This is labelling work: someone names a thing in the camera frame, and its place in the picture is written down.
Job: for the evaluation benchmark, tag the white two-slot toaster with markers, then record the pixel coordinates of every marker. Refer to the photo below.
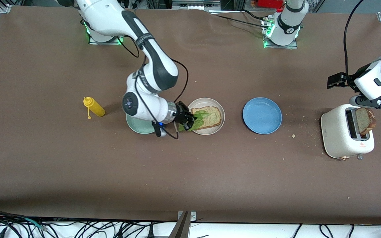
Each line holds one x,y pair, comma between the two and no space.
334,132

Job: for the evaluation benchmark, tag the green lettuce leaf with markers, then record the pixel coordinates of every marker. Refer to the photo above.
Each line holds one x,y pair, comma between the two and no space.
199,121

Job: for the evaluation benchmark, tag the beige round plate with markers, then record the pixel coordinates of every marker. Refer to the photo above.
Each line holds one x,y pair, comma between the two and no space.
207,102

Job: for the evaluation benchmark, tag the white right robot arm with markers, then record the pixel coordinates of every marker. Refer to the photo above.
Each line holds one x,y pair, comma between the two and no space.
104,16

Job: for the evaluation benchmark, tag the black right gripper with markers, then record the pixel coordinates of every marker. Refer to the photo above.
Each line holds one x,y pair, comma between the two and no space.
181,115

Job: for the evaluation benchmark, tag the small metal bracket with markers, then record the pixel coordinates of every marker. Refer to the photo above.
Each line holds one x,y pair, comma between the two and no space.
193,216

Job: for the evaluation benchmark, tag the silver metal frame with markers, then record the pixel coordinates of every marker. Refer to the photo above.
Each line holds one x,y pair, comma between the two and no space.
195,4

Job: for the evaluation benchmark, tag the red box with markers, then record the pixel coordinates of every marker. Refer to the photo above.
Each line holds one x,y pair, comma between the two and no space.
270,3

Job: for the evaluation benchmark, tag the grey metal strut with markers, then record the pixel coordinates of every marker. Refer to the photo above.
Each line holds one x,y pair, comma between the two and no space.
181,228

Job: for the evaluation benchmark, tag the black power plug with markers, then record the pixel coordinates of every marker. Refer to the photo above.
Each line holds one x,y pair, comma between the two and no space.
149,232

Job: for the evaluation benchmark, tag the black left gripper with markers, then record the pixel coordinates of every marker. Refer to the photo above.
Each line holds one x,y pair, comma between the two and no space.
350,80

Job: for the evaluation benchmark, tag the blue round plate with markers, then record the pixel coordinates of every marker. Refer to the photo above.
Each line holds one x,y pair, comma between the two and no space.
262,115

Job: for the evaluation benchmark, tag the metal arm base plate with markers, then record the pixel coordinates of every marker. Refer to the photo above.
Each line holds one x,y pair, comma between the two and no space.
93,41
293,47

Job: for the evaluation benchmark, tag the yellow mustard squeeze bottle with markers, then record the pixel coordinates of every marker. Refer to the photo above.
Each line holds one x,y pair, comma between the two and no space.
96,109

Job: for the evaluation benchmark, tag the pale green round plate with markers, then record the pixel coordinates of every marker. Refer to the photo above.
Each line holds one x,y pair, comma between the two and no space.
139,128

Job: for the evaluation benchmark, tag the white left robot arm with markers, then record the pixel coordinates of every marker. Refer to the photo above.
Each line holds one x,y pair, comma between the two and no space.
374,82

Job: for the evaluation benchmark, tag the brown crust bread slice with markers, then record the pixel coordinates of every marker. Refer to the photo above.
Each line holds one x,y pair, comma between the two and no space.
364,122
214,116

